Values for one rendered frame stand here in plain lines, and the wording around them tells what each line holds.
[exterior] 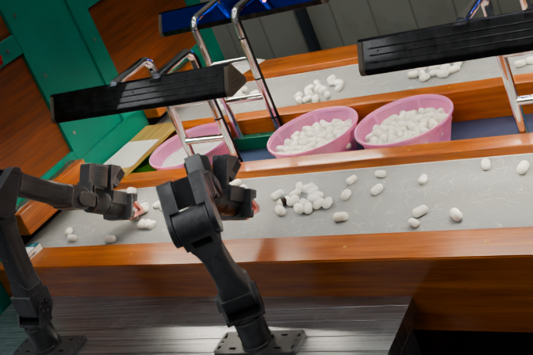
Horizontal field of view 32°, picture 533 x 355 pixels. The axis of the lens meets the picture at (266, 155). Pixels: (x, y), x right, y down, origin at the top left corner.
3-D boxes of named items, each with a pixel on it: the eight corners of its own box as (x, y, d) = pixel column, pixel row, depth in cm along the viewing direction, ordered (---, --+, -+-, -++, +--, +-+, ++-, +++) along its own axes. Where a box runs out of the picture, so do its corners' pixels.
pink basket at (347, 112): (366, 168, 245) (355, 137, 242) (274, 193, 252) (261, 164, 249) (369, 125, 269) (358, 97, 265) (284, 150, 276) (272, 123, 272)
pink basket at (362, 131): (444, 173, 228) (433, 139, 224) (350, 180, 243) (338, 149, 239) (475, 120, 247) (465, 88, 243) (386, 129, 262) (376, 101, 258)
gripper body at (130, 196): (109, 196, 252) (89, 192, 246) (136, 193, 246) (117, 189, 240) (107, 220, 251) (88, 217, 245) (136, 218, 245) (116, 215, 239)
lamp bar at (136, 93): (232, 97, 221) (220, 70, 218) (52, 124, 256) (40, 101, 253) (247, 82, 227) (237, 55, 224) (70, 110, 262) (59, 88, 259)
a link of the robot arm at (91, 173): (92, 168, 247) (58, 161, 237) (116, 166, 242) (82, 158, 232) (90, 211, 245) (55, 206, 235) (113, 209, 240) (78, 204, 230)
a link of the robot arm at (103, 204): (98, 189, 245) (79, 186, 240) (114, 188, 242) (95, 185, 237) (97, 215, 244) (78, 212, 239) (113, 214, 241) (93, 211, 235)
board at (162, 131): (124, 177, 278) (123, 174, 278) (90, 181, 287) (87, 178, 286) (182, 124, 302) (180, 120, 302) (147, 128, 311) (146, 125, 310)
